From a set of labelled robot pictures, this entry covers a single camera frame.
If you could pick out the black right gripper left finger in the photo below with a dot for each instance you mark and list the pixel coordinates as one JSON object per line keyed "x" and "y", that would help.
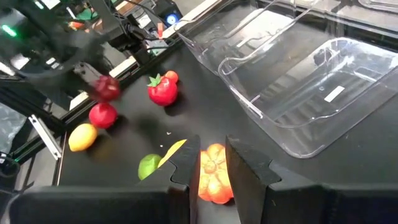
{"x": 124, "y": 205}

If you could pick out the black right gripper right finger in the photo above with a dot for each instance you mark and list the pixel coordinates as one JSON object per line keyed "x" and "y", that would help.
{"x": 311, "y": 205}

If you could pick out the green toy lime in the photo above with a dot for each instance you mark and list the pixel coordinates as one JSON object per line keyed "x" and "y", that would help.
{"x": 147, "y": 166}

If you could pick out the dark red apple toy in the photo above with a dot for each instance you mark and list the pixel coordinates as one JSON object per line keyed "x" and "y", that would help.
{"x": 107, "y": 88}

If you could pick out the yellow orange toy lemon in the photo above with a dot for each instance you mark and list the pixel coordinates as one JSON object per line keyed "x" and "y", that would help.
{"x": 82, "y": 137}

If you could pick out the yellow toy banana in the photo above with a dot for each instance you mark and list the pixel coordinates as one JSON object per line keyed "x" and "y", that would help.
{"x": 171, "y": 152}

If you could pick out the orange toy pumpkin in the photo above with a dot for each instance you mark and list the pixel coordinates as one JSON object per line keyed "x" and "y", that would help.
{"x": 214, "y": 174}

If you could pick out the red toy strawberry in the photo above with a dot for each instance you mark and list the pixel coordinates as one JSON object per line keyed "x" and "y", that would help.
{"x": 162, "y": 91}

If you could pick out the small orange toy tomato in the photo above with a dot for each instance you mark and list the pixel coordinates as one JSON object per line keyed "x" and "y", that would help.
{"x": 172, "y": 76}

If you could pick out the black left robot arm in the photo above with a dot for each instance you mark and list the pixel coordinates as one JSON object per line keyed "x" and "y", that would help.
{"x": 62, "y": 43}

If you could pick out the clear plastic bin white label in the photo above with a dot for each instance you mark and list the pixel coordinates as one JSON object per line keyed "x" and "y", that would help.
{"x": 334, "y": 93}

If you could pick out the small red tag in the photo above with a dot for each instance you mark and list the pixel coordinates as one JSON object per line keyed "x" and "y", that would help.
{"x": 160, "y": 30}

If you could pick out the black computer case blue light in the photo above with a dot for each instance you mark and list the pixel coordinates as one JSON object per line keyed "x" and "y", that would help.
{"x": 171, "y": 19}

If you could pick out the silver metal bracket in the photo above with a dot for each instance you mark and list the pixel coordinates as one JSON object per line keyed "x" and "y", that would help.
{"x": 45, "y": 137}

